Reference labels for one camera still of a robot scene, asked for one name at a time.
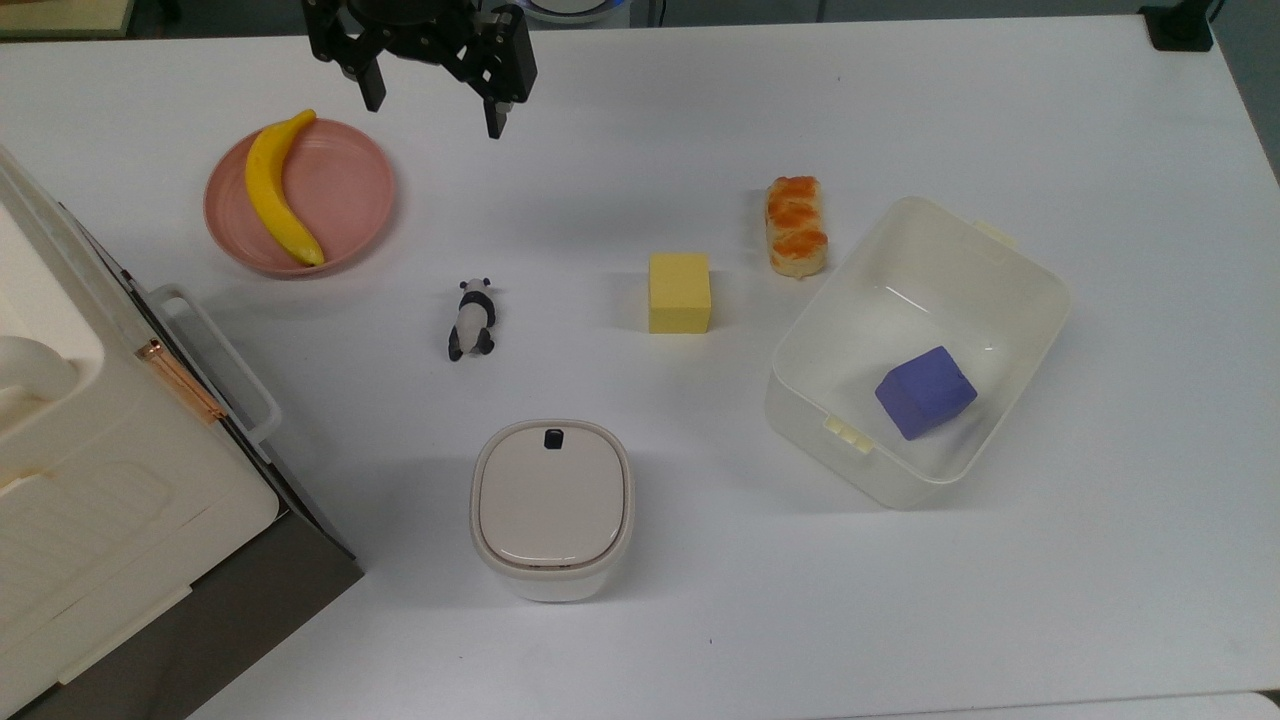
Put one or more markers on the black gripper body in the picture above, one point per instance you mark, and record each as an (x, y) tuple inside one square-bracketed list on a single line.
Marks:
[(420, 35)]

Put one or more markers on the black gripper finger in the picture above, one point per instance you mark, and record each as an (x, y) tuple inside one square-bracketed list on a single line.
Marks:
[(370, 88), (498, 118)]

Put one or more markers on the translucent white plastic box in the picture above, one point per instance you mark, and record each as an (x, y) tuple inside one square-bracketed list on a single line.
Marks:
[(850, 330)]

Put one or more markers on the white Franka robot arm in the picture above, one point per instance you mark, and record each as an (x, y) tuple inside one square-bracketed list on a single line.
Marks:
[(580, 15)]

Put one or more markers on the pink plate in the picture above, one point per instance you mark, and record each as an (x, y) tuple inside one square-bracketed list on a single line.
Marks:
[(340, 190)]

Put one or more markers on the yellow toy banana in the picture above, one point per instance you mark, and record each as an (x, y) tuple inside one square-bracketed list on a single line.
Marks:
[(265, 190)]

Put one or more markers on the panda figurine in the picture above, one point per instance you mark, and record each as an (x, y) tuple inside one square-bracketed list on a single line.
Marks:
[(470, 320)]

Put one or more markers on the yellow foam cube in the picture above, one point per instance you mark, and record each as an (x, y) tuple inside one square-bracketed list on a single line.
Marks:
[(680, 295)]

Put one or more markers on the wooden side table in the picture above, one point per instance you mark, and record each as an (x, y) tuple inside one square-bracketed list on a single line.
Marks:
[(60, 15)]

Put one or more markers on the toy bread loaf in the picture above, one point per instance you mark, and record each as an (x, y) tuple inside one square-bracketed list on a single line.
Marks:
[(797, 230)]

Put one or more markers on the white lidded trash bin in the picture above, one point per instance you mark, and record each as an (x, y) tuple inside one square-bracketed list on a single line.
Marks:
[(550, 500)]

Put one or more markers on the cream toy cabinet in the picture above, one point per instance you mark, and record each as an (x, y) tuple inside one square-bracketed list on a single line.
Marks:
[(100, 480)]

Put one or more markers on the purple foam cube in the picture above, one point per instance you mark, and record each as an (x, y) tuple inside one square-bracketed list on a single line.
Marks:
[(925, 392)]

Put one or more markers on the dark brown cabinet base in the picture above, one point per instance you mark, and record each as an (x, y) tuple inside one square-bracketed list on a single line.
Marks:
[(250, 610)]

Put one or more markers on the black table clamp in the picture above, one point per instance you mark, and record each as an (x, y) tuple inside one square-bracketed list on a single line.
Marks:
[(1178, 28)]

